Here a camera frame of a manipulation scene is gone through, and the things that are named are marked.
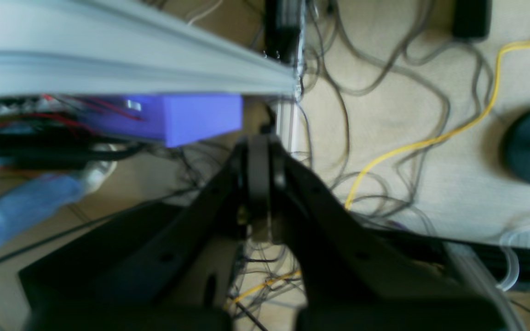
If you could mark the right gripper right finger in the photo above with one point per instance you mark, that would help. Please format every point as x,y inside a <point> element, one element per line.
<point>355,281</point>

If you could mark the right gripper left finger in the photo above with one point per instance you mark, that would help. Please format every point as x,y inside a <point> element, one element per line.
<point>152,269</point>

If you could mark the white sneaker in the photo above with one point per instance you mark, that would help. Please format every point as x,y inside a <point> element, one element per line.
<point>95,174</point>

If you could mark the purple plastic box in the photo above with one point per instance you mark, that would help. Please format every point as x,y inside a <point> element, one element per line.
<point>173,119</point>

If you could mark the blue jeans leg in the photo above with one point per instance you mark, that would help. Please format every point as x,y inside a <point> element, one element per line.
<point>36,200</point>

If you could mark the black power adapter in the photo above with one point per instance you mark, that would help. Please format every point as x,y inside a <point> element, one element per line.
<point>472,20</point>

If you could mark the aluminium extrusion rail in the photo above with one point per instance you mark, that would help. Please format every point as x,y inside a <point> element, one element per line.
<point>118,47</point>

